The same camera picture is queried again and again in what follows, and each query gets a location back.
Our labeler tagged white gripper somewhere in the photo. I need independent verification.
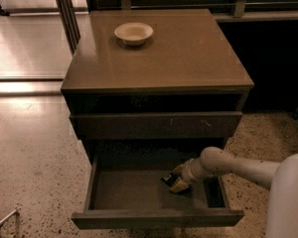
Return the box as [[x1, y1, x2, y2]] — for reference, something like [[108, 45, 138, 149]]
[[170, 159, 206, 193]]

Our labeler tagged black rxbar chocolate bar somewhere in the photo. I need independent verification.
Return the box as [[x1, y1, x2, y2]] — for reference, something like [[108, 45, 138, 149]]
[[162, 174, 176, 186]]

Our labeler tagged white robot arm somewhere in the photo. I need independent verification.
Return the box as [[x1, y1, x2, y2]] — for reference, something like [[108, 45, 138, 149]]
[[171, 147, 298, 238]]

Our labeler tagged open middle drawer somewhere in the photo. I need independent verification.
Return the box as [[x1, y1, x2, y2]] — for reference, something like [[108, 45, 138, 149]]
[[72, 151, 243, 229]]

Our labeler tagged closed top drawer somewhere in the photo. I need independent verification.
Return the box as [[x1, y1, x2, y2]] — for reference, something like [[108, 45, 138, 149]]
[[70, 111, 242, 140]]

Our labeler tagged brown drawer cabinet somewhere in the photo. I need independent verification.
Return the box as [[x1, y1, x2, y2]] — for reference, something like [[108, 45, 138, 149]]
[[60, 8, 255, 238]]

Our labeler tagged white ceramic bowl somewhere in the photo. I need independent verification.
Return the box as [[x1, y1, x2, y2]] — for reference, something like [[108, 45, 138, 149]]
[[114, 22, 154, 46]]

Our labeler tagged dark shelf ledge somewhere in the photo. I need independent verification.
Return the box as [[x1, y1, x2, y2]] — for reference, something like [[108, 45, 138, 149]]
[[214, 11, 298, 23]]

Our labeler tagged metal railing post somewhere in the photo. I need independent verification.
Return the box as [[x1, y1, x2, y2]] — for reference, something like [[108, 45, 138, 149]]
[[56, 0, 80, 54]]

